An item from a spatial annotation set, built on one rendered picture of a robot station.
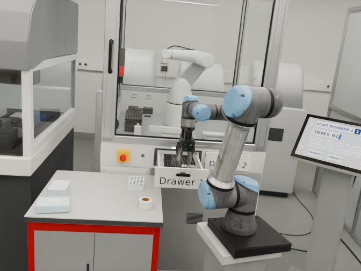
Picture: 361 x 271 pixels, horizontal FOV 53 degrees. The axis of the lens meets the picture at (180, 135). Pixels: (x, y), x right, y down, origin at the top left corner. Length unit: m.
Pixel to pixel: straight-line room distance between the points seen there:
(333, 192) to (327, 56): 3.54
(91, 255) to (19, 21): 1.17
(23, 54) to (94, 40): 3.54
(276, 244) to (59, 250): 0.98
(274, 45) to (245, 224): 1.09
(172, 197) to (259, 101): 1.18
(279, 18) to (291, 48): 3.30
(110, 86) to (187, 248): 1.17
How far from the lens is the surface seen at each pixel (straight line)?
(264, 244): 1.56
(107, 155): 2.22
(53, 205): 1.75
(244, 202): 1.54
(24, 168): 2.07
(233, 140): 1.35
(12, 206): 2.26
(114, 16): 2.10
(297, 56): 5.54
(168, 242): 2.46
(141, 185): 1.98
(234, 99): 1.29
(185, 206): 2.34
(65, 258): 1.85
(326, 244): 2.50
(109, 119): 2.16
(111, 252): 1.80
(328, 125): 2.35
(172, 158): 2.11
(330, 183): 2.36
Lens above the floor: 1.57
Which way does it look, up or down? 15 degrees down
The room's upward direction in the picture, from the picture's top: 5 degrees clockwise
